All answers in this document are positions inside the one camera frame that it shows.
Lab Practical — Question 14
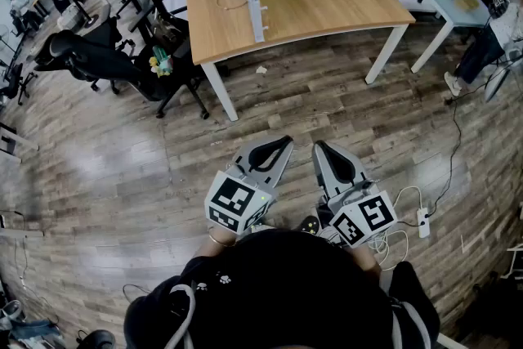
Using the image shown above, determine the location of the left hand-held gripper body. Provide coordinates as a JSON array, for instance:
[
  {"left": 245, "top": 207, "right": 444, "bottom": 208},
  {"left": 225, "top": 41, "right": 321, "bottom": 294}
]
[{"left": 205, "top": 162, "right": 276, "bottom": 236}]

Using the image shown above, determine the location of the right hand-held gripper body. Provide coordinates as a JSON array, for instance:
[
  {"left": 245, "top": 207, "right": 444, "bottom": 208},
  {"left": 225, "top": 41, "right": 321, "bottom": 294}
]
[{"left": 326, "top": 179, "right": 398, "bottom": 249}]

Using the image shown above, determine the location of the person's right forearm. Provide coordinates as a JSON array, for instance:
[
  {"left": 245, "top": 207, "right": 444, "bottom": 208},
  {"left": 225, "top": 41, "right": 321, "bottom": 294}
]
[{"left": 351, "top": 244, "right": 383, "bottom": 273}]

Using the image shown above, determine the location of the person's left forearm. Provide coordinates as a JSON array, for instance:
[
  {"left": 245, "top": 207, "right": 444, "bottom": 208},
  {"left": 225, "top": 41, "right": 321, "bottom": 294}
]
[{"left": 195, "top": 226, "right": 238, "bottom": 258}]

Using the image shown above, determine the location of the white power strip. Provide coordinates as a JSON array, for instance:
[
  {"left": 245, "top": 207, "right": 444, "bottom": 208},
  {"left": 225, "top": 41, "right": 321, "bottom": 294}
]
[{"left": 416, "top": 207, "right": 431, "bottom": 239}]

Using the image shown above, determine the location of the black shoe with yellow dots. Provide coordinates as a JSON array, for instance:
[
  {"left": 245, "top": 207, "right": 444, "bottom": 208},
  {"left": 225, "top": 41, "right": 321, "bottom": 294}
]
[{"left": 300, "top": 216, "right": 322, "bottom": 236}]

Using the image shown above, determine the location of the person's black top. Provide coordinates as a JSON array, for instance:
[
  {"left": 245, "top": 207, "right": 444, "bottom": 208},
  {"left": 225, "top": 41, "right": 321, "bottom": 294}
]
[{"left": 123, "top": 228, "right": 441, "bottom": 349}]

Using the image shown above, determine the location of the colourful plush toy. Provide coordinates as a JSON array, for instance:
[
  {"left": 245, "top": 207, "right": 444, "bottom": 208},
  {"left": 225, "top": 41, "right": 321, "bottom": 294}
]
[{"left": 149, "top": 45, "right": 175, "bottom": 78}]

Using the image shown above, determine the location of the brown bag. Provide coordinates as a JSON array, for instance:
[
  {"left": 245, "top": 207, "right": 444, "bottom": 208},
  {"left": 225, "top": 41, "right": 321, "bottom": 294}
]
[{"left": 150, "top": 14, "right": 183, "bottom": 54}]

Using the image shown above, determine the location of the wooden table with white legs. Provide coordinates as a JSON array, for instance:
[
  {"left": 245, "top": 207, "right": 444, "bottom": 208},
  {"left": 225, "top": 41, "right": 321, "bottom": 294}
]
[{"left": 186, "top": 0, "right": 417, "bottom": 123}]

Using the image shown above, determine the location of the black mesh office chair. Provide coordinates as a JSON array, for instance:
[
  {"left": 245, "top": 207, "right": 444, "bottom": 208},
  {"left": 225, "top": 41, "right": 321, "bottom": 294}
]
[{"left": 34, "top": 29, "right": 212, "bottom": 120}]

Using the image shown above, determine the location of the gold bracelet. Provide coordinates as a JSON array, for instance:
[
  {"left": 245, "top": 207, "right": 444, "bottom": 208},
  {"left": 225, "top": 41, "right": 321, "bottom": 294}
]
[{"left": 207, "top": 227, "right": 237, "bottom": 248}]

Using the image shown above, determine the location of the white cable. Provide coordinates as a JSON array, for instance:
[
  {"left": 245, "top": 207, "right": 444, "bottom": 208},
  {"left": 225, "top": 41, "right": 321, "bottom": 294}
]
[{"left": 367, "top": 186, "right": 424, "bottom": 271}]

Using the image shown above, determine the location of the black floor cable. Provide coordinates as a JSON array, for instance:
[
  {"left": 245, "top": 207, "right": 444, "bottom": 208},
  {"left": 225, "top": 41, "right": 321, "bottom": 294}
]
[
  {"left": 122, "top": 284, "right": 152, "bottom": 304},
  {"left": 427, "top": 65, "right": 512, "bottom": 217}
]

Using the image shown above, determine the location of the thin wire ring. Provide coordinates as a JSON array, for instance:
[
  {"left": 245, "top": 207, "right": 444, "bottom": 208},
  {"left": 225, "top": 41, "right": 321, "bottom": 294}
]
[{"left": 215, "top": 0, "right": 250, "bottom": 11}]

